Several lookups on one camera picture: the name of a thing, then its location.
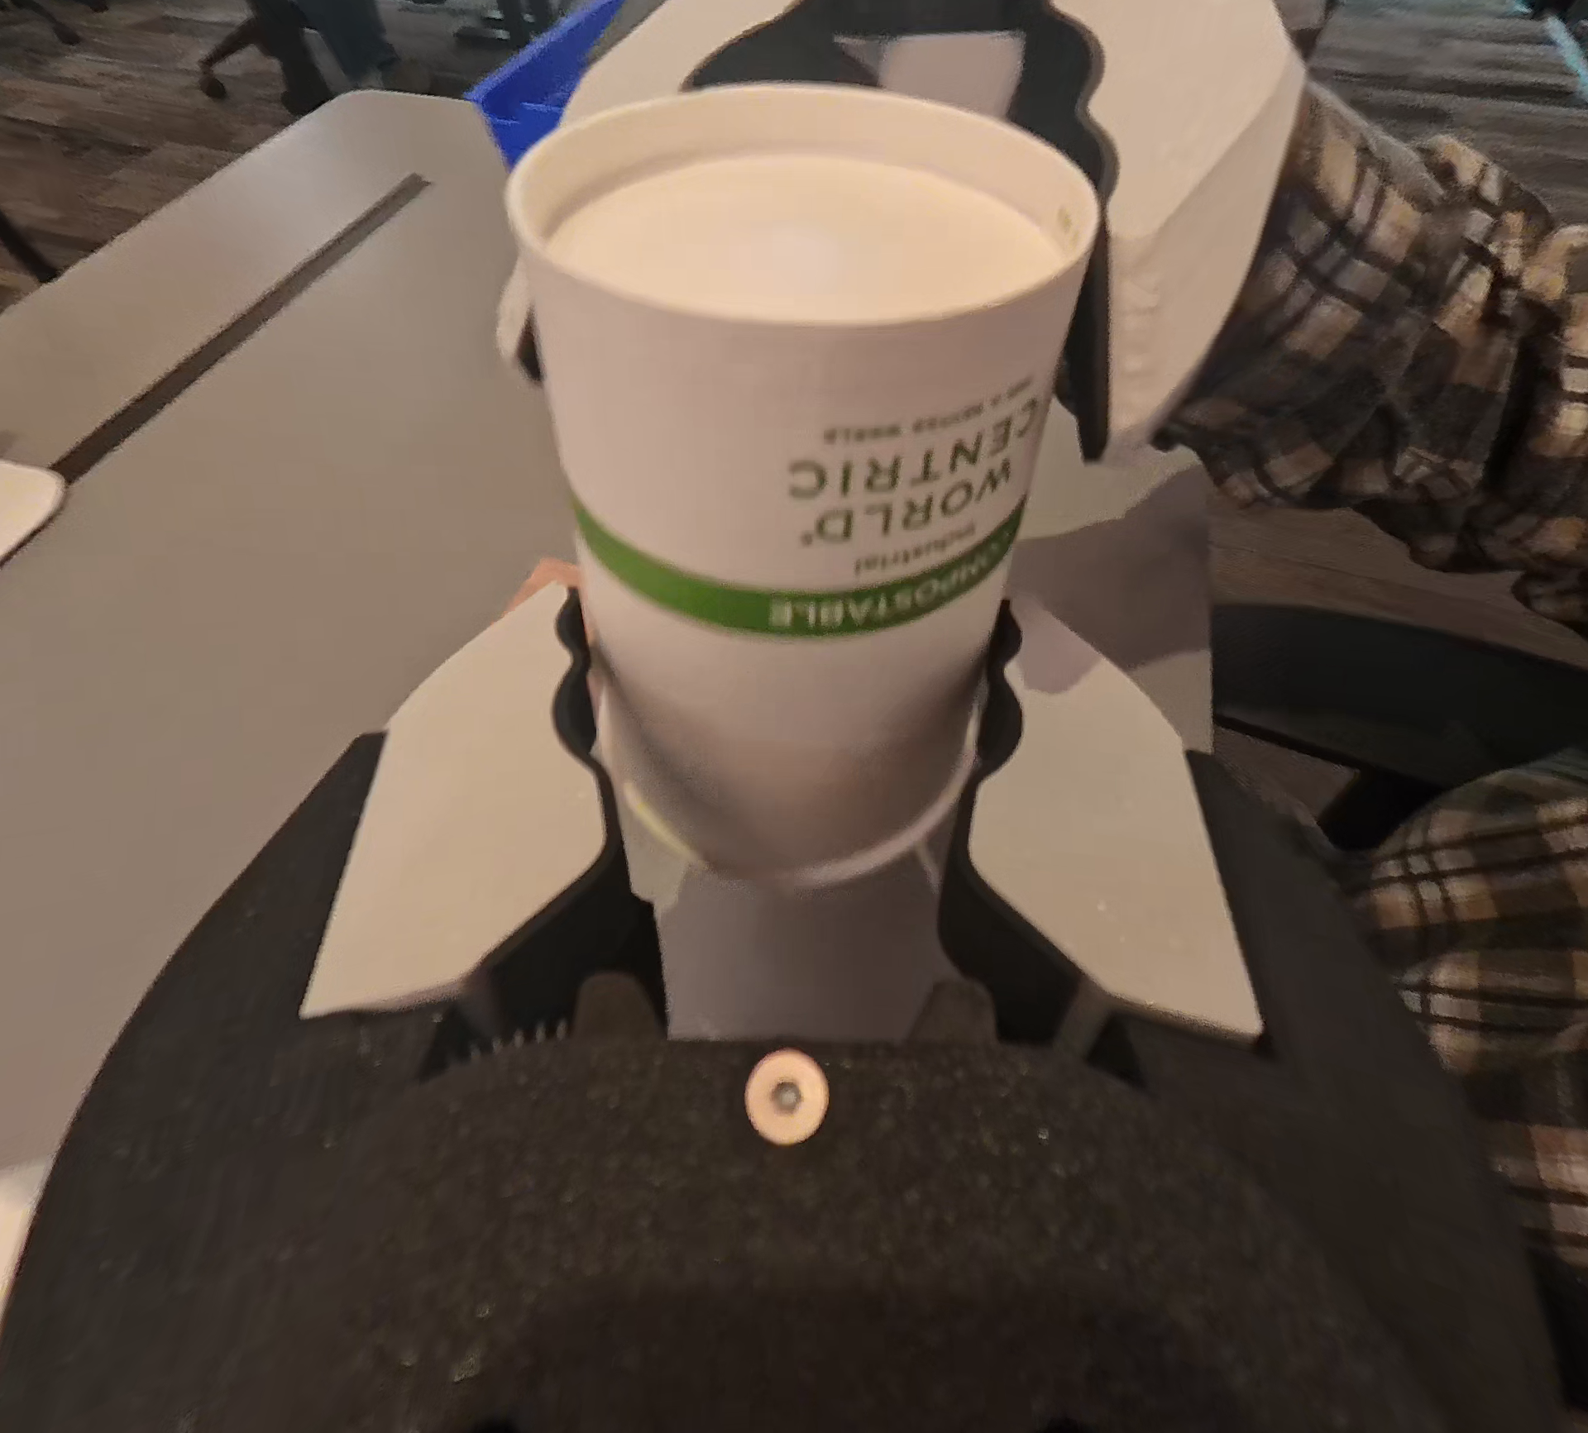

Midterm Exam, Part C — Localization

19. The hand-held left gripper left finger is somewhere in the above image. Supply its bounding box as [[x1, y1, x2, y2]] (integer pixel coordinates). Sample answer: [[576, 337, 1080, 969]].
[[298, 589, 662, 1055]]

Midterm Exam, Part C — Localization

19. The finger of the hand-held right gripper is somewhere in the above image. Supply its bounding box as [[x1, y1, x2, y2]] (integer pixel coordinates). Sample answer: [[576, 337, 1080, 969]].
[[1008, 0, 1312, 465], [495, 0, 889, 382]]

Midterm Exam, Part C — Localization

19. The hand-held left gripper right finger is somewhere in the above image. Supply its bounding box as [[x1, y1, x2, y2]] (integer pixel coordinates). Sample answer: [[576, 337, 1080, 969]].
[[937, 595, 1267, 1059]]

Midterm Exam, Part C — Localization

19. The blue plastic bin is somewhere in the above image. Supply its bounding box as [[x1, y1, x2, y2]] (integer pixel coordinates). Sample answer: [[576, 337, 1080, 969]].
[[463, 0, 639, 172]]

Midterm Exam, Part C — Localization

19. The wooden cube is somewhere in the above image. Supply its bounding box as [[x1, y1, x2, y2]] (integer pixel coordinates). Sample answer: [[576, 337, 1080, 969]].
[[510, 557, 586, 618]]

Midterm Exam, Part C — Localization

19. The white paper cup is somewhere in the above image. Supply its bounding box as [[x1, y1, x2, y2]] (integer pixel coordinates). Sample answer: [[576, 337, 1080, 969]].
[[503, 82, 1105, 885]]

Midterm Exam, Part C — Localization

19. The black office chair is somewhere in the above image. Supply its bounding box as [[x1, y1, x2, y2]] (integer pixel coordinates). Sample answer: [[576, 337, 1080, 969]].
[[1206, 599, 1588, 853]]

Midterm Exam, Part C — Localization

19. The white document stand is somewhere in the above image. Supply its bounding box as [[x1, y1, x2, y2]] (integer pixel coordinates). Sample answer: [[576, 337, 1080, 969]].
[[0, 460, 70, 569]]

